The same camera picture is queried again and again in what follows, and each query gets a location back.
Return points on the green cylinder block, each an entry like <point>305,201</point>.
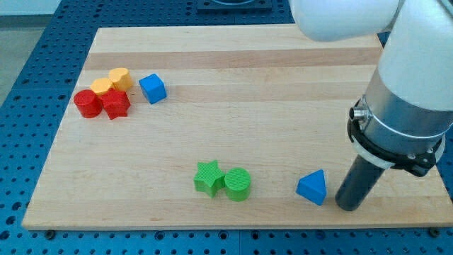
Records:
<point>237,184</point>

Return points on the blue triangle block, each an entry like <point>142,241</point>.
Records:
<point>313,187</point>

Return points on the wooden board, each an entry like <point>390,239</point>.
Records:
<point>259,97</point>

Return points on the green star block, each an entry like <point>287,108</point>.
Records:
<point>209,178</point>

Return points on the red cylinder block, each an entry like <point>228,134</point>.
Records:
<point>87,103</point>

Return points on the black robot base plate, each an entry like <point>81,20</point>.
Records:
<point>234,5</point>

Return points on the red star block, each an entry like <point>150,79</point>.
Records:
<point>115,103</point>

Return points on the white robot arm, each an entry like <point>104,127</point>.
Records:
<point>402,118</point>

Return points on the yellow heart block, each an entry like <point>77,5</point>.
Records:
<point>121,78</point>

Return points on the yellow hexagon block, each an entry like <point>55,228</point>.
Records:
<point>101,86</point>

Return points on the blue cube block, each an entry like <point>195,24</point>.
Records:
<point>153,88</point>

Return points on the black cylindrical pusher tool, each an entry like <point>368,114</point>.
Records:
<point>357,184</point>

